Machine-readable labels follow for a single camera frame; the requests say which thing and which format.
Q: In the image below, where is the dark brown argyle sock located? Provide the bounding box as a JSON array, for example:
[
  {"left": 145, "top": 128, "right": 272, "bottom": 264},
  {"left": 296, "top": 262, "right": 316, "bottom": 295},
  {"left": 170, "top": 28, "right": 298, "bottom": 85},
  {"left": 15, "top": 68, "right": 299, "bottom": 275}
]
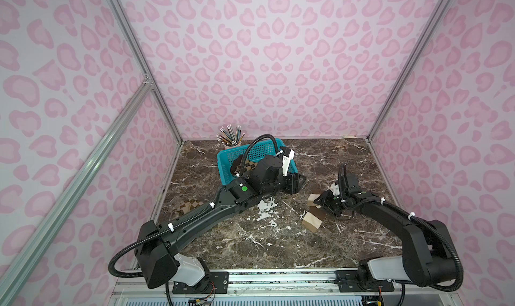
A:
[{"left": 230, "top": 154, "right": 258, "bottom": 177}]

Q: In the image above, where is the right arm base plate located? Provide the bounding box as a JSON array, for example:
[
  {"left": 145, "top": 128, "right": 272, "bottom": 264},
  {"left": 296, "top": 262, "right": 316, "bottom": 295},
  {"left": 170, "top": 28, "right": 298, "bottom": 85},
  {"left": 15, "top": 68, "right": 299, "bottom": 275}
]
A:
[{"left": 333, "top": 269, "right": 395, "bottom": 293}]

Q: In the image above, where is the cream brown striped sock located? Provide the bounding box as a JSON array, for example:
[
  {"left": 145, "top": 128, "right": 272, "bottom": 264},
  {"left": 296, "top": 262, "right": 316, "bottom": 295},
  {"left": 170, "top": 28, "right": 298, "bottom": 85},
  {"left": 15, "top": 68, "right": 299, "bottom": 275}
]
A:
[{"left": 302, "top": 194, "right": 327, "bottom": 233}]

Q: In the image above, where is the aluminium mounting rail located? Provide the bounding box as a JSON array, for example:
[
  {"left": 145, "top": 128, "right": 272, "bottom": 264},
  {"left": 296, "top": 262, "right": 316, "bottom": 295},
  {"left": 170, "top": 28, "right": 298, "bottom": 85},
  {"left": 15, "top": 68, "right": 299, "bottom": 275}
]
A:
[{"left": 108, "top": 265, "right": 455, "bottom": 306}]

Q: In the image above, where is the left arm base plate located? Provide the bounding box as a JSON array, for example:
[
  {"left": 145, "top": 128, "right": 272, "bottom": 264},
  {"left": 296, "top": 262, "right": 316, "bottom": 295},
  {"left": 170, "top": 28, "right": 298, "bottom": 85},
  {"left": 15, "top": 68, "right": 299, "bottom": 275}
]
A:
[{"left": 172, "top": 271, "right": 229, "bottom": 295}]

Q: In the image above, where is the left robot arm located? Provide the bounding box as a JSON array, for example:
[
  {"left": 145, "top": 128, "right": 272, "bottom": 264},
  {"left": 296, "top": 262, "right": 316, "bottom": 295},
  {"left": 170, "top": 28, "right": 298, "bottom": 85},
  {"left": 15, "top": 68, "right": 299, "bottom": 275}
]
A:
[{"left": 107, "top": 134, "right": 306, "bottom": 290}]

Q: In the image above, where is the teal plastic basket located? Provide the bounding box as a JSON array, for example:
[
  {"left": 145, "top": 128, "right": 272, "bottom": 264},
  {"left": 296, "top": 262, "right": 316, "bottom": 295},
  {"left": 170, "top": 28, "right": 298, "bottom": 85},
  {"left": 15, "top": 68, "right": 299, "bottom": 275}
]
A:
[{"left": 217, "top": 134, "right": 299, "bottom": 185}]

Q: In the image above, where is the pink cup of pencils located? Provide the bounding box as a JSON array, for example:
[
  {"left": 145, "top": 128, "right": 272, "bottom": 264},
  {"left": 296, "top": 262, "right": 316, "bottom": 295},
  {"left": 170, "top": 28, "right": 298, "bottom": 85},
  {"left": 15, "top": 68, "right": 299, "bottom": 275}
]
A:
[{"left": 217, "top": 124, "right": 245, "bottom": 149}]

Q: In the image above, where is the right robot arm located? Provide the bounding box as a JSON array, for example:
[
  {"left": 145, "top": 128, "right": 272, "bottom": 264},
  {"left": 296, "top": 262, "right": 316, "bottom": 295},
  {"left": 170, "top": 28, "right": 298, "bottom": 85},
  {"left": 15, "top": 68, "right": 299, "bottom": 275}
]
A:
[{"left": 314, "top": 165, "right": 464, "bottom": 293}]

